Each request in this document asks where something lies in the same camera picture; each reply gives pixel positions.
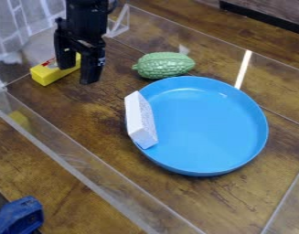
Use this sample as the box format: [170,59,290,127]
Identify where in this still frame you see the black baseboard strip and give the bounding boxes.
[219,0,299,34]

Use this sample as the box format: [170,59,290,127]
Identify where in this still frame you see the white foam block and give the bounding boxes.
[124,91,158,149]

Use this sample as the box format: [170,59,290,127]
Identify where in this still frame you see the yellow brick with label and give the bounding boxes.
[30,54,80,86]

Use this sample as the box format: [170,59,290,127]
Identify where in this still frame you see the clear acrylic enclosure wall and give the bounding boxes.
[0,0,299,234]

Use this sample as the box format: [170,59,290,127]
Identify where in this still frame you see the green bitter gourd toy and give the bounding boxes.
[132,52,195,80]

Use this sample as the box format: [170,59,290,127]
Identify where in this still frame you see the round blue tray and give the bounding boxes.
[139,76,269,176]

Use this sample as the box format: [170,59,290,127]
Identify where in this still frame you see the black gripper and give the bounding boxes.
[54,0,108,85]

